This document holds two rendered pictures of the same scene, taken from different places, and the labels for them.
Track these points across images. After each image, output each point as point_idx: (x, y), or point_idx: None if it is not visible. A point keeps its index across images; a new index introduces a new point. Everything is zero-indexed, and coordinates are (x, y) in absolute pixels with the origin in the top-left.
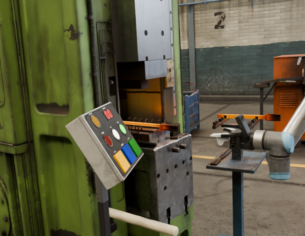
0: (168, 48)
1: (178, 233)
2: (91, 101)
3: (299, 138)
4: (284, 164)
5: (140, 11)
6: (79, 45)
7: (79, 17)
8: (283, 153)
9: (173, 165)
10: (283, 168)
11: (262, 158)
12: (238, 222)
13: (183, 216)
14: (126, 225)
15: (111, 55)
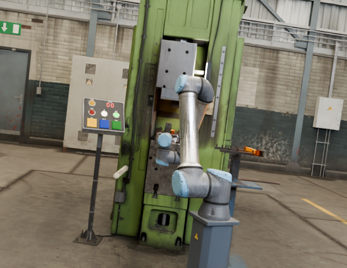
0: None
1: (166, 209)
2: (132, 105)
3: None
4: (158, 152)
5: (163, 58)
6: (130, 74)
7: (133, 59)
8: (158, 145)
9: None
10: (157, 155)
11: (246, 185)
12: None
13: (173, 199)
14: (142, 188)
15: (154, 83)
